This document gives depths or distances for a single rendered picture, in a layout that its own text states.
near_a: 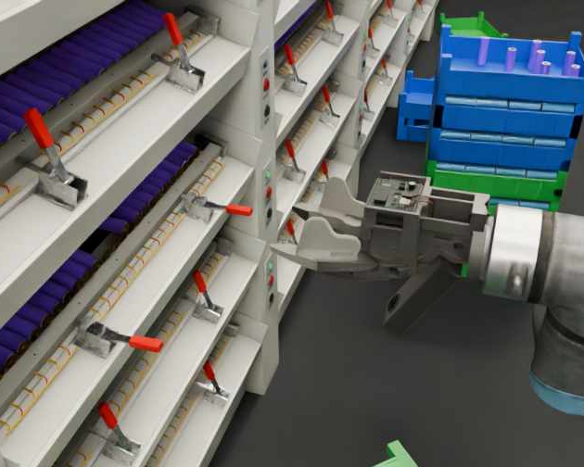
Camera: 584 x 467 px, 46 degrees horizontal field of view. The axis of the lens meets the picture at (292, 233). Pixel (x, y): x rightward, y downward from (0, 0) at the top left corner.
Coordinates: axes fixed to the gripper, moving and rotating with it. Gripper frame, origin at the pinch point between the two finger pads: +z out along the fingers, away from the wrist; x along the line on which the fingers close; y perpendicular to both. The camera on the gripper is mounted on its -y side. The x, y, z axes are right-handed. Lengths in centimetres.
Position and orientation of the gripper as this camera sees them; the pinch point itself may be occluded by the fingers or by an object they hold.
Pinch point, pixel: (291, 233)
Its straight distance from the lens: 74.4
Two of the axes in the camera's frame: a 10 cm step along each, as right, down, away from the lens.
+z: -9.5, -1.6, 2.7
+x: -3.1, 5.6, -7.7
